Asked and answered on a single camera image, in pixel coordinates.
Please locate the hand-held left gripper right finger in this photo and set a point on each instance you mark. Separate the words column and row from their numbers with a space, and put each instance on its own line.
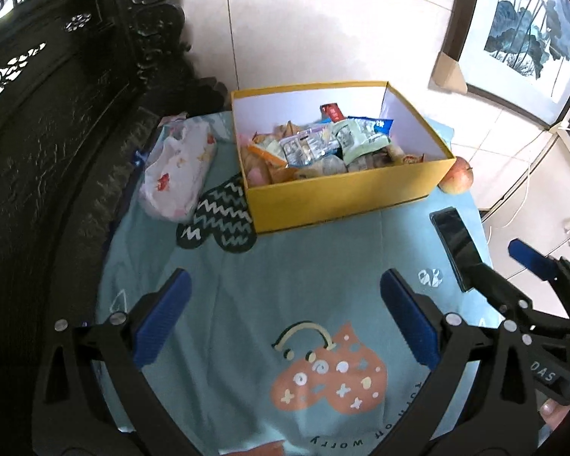
column 408, row 318

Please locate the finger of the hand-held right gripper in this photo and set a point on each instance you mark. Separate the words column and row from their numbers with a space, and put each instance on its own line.
column 532, row 261
column 494, row 285

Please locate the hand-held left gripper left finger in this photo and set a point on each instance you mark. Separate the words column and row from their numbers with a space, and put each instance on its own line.
column 164, row 313

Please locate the yellow cardboard box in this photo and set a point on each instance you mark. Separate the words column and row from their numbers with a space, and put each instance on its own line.
column 337, row 199

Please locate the pile of mixed snacks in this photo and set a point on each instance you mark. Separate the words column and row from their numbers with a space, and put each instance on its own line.
column 313, row 152

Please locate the blue cookie snack packet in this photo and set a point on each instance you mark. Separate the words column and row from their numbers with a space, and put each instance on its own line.
column 377, row 126

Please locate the person's right hand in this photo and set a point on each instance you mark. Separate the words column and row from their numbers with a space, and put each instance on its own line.
column 553, row 413

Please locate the black smartphone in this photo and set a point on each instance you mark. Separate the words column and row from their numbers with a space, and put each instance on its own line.
column 453, row 237

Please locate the light blue printed blanket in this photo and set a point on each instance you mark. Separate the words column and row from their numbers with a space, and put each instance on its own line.
column 266, row 285

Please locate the red apple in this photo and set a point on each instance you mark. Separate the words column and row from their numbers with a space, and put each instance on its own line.
column 458, row 175

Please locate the white plastic bag red print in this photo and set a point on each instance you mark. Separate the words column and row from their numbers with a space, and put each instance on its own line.
column 175, row 171

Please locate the carved black wooden furniture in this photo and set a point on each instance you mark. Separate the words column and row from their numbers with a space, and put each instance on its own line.
column 52, row 152

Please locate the cardboard corner protector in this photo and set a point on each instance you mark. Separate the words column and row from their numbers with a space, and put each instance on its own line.
column 449, row 76

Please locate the framed lotus painting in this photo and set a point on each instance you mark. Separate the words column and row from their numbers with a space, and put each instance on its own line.
column 527, row 23

